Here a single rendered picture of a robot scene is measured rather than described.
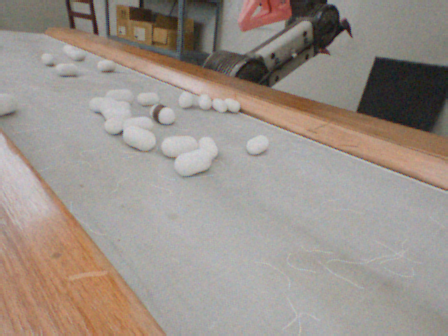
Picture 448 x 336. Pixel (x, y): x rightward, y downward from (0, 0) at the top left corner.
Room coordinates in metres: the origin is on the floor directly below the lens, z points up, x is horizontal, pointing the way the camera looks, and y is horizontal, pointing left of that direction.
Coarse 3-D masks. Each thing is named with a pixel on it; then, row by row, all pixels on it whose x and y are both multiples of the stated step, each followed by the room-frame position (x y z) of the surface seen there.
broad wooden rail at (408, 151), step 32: (64, 32) 1.02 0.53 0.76; (128, 64) 0.72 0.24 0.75; (160, 64) 0.67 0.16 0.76; (192, 64) 0.73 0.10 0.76; (224, 96) 0.51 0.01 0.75; (256, 96) 0.49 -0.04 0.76; (288, 96) 0.51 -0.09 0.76; (288, 128) 0.41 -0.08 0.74; (320, 128) 0.39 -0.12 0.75; (352, 128) 0.37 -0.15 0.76; (384, 128) 0.39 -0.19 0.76; (384, 160) 0.32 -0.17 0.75; (416, 160) 0.31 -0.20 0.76
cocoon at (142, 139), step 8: (128, 128) 0.29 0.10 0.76; (136, 128) 0.29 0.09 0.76; (128, 136) 0.28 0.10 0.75; (136, 136) 0.28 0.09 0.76; (144, 136) 0.28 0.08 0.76; (152, 136) 0.28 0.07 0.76; (128, 144) 0.28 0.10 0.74; (136, 144) 0.27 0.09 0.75; (144, 144) 0.27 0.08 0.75; (152, 144) 0.28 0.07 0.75
